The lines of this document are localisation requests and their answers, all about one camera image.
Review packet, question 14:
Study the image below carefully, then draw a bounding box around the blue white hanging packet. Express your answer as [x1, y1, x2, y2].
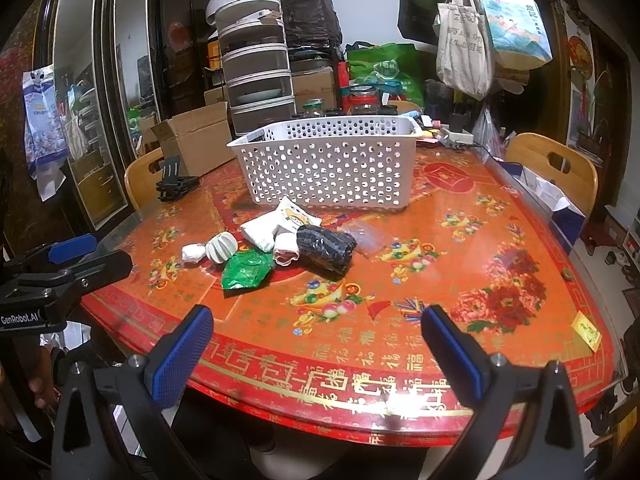
[22, 65, 68, 202]

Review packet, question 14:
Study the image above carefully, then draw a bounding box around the blue illustrated tote bag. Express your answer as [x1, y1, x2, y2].
[480, 0, 553, 70]

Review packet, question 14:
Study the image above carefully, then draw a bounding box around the black clamp mount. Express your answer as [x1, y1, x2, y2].
[156, 155, 200, 202]

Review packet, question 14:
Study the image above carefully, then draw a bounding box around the left wooden chair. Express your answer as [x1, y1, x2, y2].
[124, 148, 164, 210]

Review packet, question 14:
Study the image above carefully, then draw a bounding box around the red lid pickle jar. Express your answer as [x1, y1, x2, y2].
[347, 84, 381, 115]

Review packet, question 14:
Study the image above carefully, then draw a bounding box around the green foil pouch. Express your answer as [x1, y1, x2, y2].
[221, 249, 274, 290]

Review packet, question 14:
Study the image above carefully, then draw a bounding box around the black garbage bag bundle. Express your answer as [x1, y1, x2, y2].
[280, 0, 344, 61]

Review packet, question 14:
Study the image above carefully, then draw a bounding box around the beige canvas tote bag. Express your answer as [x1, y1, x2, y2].
[434, 0, 495, 101]

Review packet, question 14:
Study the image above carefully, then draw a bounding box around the black soft bundle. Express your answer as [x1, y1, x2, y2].
[296, 224, 357, 275]

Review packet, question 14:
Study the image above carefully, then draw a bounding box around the yellow sticker tag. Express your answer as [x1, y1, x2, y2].
[572, 311, 602, 352]

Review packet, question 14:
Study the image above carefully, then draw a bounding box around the blue white paper bag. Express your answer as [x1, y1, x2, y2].
[498, 160, 586, 254]

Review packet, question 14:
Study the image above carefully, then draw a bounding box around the open cardboard box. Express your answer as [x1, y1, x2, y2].
[151, 102, 235, 177]

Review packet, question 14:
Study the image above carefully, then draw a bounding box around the dark mirrored wardrobe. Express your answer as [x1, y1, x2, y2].
[34, 0, 209, 235]

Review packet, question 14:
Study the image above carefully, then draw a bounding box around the right wooden chair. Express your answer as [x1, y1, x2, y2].
[506, 132, 599, 218]

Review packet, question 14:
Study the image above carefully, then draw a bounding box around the white ribbed soft ball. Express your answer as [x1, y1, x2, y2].
[205, 232, 239, 264]

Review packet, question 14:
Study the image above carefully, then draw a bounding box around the white cartoon snack packet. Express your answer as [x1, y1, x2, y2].
[240, 197, 321, 252]

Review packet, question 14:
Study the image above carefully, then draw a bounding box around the white perforated plastic basket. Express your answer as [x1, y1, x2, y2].
[228, 115, 422, 210]

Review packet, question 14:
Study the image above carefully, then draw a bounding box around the white plastic drawer tower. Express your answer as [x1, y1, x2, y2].
[205, 0, 296, 136]

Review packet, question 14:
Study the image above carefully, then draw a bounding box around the white pink cloth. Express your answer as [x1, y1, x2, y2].
[273, 231, 299, 266]

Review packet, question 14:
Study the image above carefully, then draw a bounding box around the wooden chair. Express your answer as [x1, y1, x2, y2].
[124, 148, 164, 210]
[506, 132, 599, 218]

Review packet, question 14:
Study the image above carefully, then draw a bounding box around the small white wad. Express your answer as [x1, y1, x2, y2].
[181, 243, 206, 263]

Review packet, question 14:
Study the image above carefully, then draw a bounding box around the green shopping bag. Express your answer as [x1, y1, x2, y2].
[346, 42, 424, 107]

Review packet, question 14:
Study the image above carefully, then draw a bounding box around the person's left hand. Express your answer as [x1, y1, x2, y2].
[0, 346, 54, 429]

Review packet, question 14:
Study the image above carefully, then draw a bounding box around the brown cardboard box behind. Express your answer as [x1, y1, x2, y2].
[292, 67, 337, 113]

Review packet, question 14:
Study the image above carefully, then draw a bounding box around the clear plastic zip bag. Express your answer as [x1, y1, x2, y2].
[338, 220, 393, 258]

